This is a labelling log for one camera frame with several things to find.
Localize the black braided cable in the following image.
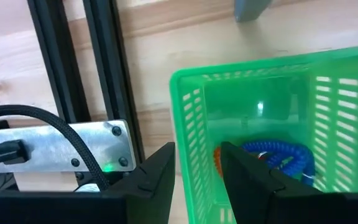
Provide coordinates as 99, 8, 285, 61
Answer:
0, 105, 111, 191

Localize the orange coil wrist keychain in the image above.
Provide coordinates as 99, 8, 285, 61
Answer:
213, 146, 225, 178

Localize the green plastic basket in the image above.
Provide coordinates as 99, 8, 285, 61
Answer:
169, 45, 358, 224

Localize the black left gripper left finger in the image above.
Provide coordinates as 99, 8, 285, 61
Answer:
103, 142, 176, 224

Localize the silver metal mounting plate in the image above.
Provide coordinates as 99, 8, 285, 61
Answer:
0, 119, 136, 174

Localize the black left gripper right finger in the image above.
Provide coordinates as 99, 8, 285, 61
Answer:
221, 142, 323, 224

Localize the blue coil wrist keychain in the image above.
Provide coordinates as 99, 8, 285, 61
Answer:
241, 139, 316, 187
264, 154, 295, 175

